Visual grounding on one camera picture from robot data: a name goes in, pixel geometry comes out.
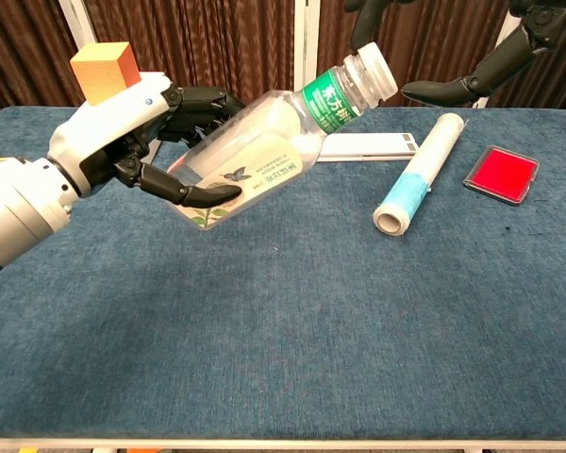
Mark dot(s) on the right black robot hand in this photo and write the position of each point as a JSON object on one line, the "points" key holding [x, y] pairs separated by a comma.
{"points": [[500, 66]]}

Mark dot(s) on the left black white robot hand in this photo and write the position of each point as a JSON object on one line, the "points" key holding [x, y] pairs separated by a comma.
{"points": [[104, 127]]}

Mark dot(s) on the clear plastic water bottle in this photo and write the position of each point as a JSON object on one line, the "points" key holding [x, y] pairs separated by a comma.
{"points": [[264, 137]]}

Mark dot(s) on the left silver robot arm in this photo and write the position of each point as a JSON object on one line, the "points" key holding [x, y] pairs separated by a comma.
{"points": [[14, 212]]}

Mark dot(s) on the white paper roll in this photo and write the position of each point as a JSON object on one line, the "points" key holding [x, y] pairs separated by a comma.
{"points": [[424, 165]]}

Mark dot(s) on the orange foam cube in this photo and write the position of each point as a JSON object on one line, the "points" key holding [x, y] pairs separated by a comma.
{"points": [[99, 71]]}

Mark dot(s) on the red stamp pad clear case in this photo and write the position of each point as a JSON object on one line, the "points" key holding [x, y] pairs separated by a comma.
{"points": [[502, 172]]}

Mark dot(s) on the brown pleated curtain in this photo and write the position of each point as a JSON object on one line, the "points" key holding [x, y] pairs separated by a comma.
{"points": [[217, 42]]}

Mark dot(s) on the white folding laptop stand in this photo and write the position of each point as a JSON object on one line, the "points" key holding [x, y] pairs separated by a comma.
{"points": [[377, 144]]}

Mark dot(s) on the blue velvet table cloth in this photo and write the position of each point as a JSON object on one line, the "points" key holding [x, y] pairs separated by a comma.
{"points": [[311, 330]]}

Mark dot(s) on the white table frame edge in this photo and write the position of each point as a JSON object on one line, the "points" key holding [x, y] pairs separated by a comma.
{"points": [[283, 443]]}

